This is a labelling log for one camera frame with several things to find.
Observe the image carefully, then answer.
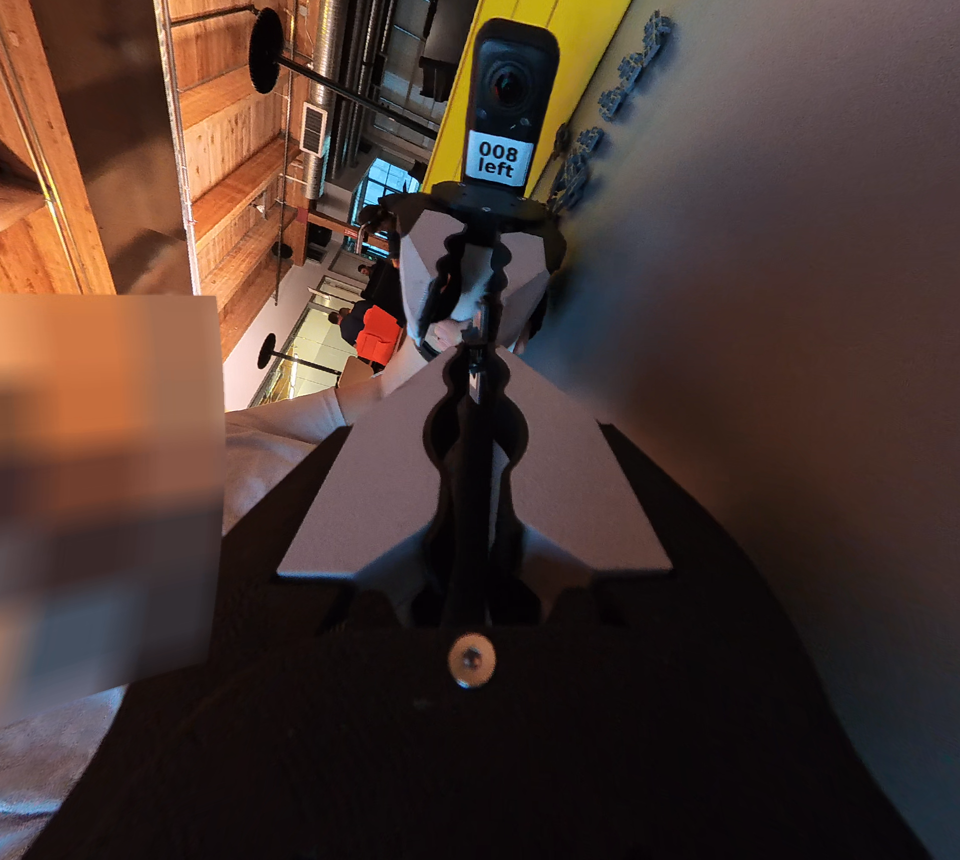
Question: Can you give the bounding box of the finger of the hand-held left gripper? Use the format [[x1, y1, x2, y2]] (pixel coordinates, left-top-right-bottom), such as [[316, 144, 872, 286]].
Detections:
[[398, 210, 468, 351], [489, 230, 552, 351]]

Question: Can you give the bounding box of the grey toy track chain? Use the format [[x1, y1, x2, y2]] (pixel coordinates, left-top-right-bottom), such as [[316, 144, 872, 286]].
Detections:
[[459, 305, 502, 411]]

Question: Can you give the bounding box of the grey desk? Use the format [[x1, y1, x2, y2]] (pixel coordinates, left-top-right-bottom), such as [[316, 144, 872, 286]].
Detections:
[[525, 0, 960, 860]]

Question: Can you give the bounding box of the row of grey track links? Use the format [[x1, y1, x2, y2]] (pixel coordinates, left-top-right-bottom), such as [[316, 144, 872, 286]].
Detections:
[[547, 11, 672, 212]]

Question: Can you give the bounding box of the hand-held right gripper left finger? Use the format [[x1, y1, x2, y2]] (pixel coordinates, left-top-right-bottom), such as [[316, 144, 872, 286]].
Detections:
[[276, 344, 459, 608]]

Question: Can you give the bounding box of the orange chair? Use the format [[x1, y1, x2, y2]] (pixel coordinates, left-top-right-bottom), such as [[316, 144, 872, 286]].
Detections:
[[356, 305, 402, 364]]

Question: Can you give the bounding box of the black round-base pole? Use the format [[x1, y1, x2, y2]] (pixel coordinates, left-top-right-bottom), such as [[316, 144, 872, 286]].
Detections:
[[257, 334, 331, 375], [249, 7, 440, 141]]

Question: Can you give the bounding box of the person's left forearm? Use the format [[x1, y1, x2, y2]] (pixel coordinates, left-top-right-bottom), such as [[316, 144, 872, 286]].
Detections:
[[337, 346, 432, 420]]

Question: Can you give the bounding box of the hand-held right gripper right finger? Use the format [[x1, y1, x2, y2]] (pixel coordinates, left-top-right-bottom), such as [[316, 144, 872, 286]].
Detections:
[[495, 349, 674, 604]]

